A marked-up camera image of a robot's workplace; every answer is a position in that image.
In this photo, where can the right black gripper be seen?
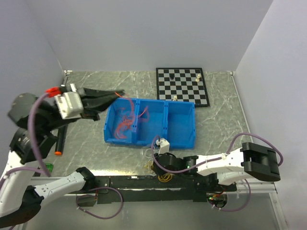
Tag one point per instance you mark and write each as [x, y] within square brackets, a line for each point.
[159, 171]

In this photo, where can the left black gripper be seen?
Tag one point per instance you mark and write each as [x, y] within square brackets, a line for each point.
[97, 103]

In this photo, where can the blue three-compartment plastic bin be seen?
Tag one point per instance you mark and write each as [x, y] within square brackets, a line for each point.
[132, 121]

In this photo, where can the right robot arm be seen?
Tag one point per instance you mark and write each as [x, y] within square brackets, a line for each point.
[249, 161]

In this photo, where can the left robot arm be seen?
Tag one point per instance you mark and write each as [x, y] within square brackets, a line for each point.
[19, 201]

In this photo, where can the orange-tipped marker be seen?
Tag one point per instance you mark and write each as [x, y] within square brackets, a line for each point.
[61, 135]

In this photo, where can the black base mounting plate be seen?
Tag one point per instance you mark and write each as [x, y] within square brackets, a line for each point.
[143, 188]

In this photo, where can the black and white chessboard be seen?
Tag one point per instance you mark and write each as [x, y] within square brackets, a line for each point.
[183, 86]

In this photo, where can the green translucent plastic piece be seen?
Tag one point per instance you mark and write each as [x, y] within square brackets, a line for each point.
[49, 166]

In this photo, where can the black chess pawn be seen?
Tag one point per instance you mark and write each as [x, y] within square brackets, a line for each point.
[171, 76]

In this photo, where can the white chess piece far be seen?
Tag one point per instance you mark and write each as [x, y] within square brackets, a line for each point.
[198, 77]

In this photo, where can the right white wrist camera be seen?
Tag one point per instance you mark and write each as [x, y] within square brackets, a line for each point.
[163, 146]

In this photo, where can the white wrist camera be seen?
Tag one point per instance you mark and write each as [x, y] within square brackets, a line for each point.
[69, 104]
[163, 146]

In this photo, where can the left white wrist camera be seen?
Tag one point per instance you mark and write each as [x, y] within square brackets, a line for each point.
[69, 104]

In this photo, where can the aluminium rail frame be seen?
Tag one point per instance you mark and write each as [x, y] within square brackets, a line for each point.
[242, 187]

